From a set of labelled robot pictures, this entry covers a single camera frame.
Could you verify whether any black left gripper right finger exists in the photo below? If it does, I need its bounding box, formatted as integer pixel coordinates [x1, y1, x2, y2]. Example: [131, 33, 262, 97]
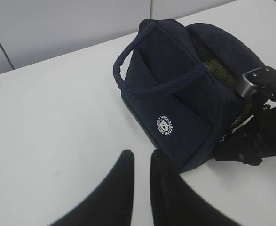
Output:
[150, 150, 239, 226]

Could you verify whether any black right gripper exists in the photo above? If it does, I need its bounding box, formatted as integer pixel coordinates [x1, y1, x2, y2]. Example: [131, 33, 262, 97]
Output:
[214, 110, 276, 166]

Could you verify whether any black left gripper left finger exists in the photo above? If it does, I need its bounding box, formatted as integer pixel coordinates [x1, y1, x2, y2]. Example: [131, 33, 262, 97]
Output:
[51, 150, 134, 226]

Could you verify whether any dark navy fabric lunch bag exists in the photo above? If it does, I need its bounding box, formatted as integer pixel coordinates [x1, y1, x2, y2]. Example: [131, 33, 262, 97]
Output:
[113, 19, 264, 173]

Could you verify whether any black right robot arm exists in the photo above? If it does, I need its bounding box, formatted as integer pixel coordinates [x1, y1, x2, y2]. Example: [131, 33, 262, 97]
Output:
[213, 66, 276, 166]

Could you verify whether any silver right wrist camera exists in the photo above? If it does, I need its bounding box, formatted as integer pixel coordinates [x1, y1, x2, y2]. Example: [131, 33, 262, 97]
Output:
[236, 66, 276, 98]

